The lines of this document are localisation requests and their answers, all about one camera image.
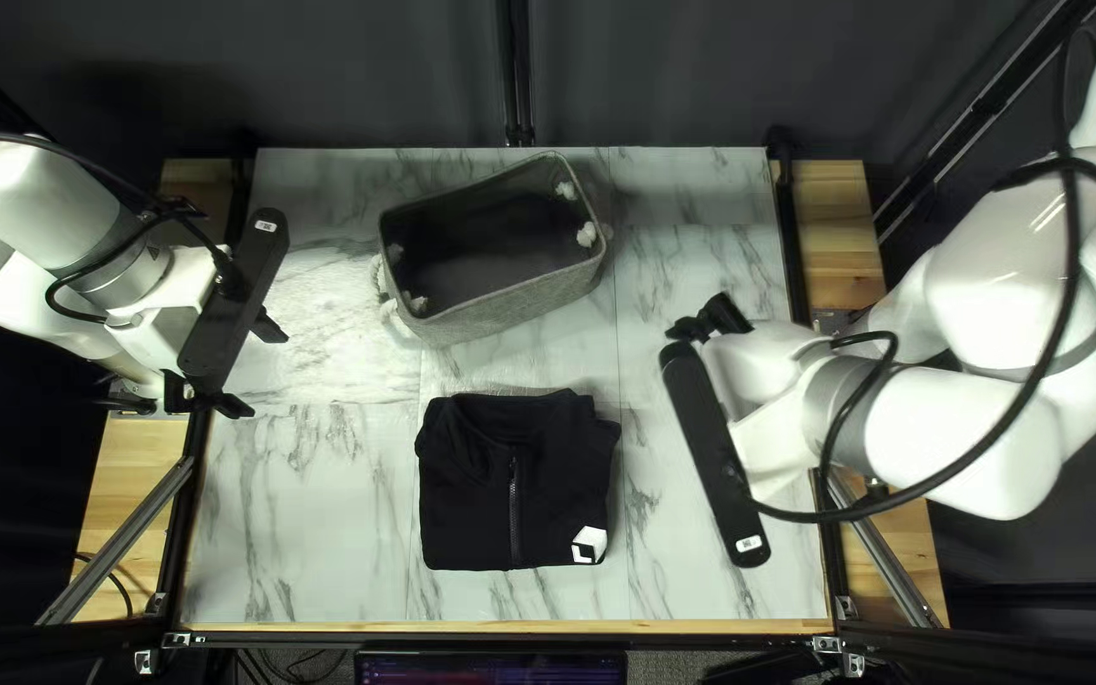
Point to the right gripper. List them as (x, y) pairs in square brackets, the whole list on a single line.
[(762, 380)]

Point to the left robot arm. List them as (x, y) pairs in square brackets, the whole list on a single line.
[(25, 205)]

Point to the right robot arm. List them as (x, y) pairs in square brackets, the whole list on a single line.
[(986, 285)]

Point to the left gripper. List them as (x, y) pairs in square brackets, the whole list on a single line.
[(163, 333)]

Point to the grey fabric basket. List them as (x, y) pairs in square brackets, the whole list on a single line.
[(500, 314)]

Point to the black sweatshirt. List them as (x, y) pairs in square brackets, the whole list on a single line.
[(510, 476)]

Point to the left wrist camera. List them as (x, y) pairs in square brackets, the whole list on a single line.
[(234, 295)]

